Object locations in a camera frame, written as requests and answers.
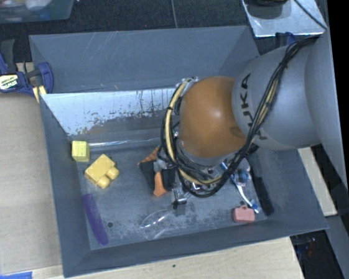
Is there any purple comb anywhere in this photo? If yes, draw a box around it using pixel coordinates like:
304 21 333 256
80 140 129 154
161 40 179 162
81 191 110 248

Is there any pink eraser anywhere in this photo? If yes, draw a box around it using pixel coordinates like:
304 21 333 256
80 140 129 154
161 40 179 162
231 205 256 225

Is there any yellow toy building block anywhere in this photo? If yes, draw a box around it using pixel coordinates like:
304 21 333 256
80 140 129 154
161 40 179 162
81 152 122 191

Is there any yellow cube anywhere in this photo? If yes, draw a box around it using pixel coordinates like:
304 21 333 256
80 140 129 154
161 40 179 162
70 139 92 164

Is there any grey metal bin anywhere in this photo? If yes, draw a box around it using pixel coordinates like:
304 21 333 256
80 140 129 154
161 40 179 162
27 3 333 279

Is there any pale wood board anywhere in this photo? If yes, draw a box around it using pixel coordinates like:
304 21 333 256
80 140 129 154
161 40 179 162
0 88 65 277

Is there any orange and black tool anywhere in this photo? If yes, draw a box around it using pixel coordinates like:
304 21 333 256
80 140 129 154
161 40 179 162
136 144 180 200

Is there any clear glass thing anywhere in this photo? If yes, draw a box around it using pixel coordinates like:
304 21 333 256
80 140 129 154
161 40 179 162
137 207 180 242

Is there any black comb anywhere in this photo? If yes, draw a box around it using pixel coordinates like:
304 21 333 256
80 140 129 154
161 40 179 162
247 152 276 218

